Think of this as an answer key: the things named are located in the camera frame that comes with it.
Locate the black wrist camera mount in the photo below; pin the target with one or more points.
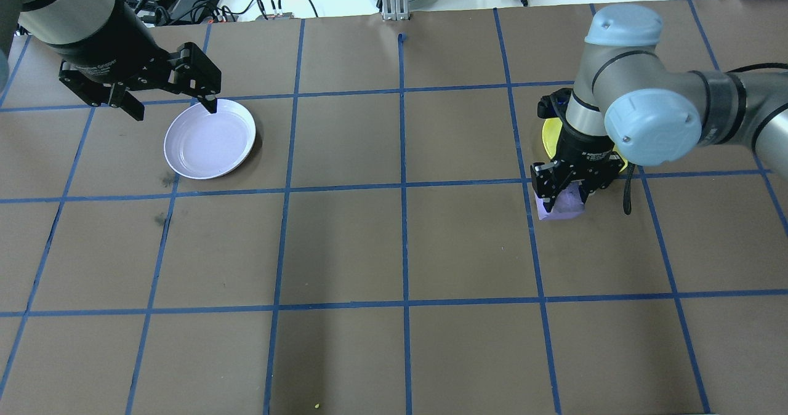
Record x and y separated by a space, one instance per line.
554 104

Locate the black power strip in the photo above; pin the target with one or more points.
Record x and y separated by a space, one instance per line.
277 16

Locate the purple foam block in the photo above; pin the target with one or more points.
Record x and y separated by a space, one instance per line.
563 209

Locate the yellow round plate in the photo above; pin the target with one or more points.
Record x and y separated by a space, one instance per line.
550 138

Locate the lavender round plate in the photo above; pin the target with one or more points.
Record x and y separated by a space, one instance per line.
209 144

